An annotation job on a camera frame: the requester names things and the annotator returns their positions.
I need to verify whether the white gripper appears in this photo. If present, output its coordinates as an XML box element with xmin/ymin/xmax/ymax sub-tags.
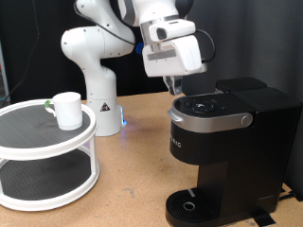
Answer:
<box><xmin>141</xmin><ymin>34</ymin><xmax>207</xmax><ymax>96</ymax></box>

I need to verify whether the black Keurig coffee machine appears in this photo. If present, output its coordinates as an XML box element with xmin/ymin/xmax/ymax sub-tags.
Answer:
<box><xmin>165</xmin><ymin>77</ymin><xmax>303</xmax><ymax>227</ymax></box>

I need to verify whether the white mug with green mark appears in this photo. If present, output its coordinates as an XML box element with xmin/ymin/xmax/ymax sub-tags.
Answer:
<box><xmin>44</xmin><ymin>91</ymin><xmax>83</xmax><ymax>131</ymax></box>

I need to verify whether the white two-tier turntable shelf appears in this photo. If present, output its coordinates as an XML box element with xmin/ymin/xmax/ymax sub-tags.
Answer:
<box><xmin>0</xmin><ymin>98</ymin><xmax>100</xmax><ymax>212</ymax></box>

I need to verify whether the black tape strip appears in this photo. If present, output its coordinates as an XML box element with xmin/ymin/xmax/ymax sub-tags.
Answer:
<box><xmin>250</xmin><ymin>207</ymin><xmax>277</xmax><ymax>227</ymax></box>

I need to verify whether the blue cable clip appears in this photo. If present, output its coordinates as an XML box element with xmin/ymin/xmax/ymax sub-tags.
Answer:
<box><xmin>135</xmin><ymin>42</ymin><xmax>146</xmax><ymax>55</ymax></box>

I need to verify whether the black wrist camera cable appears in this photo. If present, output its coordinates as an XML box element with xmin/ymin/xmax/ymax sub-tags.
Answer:
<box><xmin>74</xmin><ymin>6</ymin><xmax>218</xmax><ymax>64</ymax></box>

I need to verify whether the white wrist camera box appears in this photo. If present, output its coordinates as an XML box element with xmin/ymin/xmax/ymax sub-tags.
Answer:
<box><xmin>148</xmin><ymin>18</ymin><xmax>197</xmax><ymax>42</ymax></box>

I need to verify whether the thin black hanging cable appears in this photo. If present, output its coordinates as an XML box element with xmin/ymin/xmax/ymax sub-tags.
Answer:
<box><xmin>0</xmin><ymin>0</ymin><xmax>41</xmax><ymax>108</ymax></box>

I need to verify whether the black power cable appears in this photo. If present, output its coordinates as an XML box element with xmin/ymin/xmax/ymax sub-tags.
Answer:
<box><xmin>277</xmin><ymin>188</ymin><xmax>299</xmax><ymax>201</ymax></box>

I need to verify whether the grey metal rack post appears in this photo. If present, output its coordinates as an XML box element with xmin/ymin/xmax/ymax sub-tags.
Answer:
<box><xmin>0</xmin><ymin>41</ymin><xmax>9</xmax><ymax>102</ymax></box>

